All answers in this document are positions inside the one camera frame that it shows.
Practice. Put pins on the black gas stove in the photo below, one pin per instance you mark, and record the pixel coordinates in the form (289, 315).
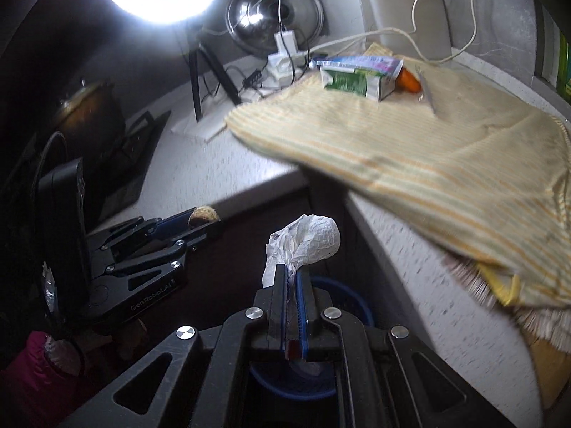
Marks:
(134, 160)

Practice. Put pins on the white charger plug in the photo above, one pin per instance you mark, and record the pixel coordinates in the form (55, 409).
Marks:
(285, 42)

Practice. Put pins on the white paper sheet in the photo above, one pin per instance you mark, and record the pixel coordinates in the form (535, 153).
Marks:
(196, 127)

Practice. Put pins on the yellow striped cloth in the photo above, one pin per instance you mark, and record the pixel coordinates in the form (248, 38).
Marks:
(424, 165)

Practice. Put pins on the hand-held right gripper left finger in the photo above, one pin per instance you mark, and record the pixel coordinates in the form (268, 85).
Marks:
(279, 294)

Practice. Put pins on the white tissue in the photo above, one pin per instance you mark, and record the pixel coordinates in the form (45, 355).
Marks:
(312, 240)

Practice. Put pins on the person's left forearm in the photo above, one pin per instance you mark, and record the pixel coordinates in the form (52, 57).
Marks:
(31, 374)

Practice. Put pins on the metal tongs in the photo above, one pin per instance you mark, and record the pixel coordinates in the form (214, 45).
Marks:
(429, 96)

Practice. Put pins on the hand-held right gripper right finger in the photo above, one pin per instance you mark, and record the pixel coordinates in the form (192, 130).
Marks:
(303, 303)

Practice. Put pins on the blue trash bin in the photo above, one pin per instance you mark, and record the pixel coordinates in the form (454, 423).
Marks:
(352, 303)

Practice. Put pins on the green dish soap bottle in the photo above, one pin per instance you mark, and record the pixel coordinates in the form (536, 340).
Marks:
(563, 76)

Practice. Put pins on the black tripod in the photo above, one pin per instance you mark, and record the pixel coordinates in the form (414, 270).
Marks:
(196, 84)

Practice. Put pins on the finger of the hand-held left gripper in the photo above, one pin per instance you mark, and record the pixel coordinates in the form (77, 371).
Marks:
(205, 232)
(176, 220)

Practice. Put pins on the dark cooking pot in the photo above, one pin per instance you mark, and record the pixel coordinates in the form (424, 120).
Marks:
(93, 111)

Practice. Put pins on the steel pot lid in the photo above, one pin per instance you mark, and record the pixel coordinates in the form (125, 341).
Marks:
(250, 22)

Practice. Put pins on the green white carton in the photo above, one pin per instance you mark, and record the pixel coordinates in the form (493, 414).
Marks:
(352, 82)

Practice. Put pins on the small orange carrot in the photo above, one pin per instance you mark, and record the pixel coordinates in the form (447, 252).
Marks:
(408, 82)

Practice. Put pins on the white power strip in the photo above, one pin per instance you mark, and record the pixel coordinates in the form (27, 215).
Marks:
(279, 69)

